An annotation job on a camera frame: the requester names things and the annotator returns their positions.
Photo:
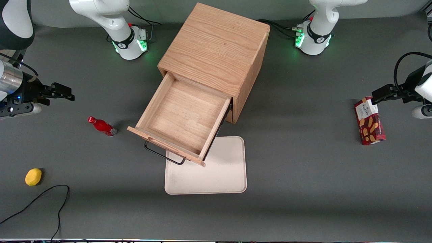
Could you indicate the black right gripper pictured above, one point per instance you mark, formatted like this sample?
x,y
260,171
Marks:
x,y
29,90

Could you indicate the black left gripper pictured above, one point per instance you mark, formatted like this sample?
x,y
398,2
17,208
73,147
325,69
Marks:
x,y
409,85

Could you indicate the wooden drawer with notched front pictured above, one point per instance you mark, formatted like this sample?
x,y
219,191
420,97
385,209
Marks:
x,y
182,114

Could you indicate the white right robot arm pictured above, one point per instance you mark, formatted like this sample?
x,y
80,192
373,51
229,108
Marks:
x,y
114,20

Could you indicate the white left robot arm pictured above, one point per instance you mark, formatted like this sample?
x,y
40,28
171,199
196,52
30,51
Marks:
x,y
317,20

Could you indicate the wooden two-drawer cabinet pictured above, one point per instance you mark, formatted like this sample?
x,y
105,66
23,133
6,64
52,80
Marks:
x,y
216,44

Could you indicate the red tartan shortbread box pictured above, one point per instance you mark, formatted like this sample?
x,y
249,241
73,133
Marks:
x,y
369,121

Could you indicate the small red bottle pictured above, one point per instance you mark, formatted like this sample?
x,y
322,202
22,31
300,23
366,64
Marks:
x,y
103,126

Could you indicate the yellow lemon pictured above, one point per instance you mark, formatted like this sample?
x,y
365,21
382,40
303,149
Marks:
x,y
33,177

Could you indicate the cream rectangular tray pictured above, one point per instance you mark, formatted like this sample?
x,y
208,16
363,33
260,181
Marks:
x,y
219,168

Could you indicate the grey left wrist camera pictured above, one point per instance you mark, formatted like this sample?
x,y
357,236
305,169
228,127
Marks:
x,y
423,112

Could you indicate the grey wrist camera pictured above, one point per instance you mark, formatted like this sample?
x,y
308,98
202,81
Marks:
x,y
20,110
423,112

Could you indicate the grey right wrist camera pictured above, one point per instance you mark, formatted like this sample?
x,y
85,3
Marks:
x,y
20,110

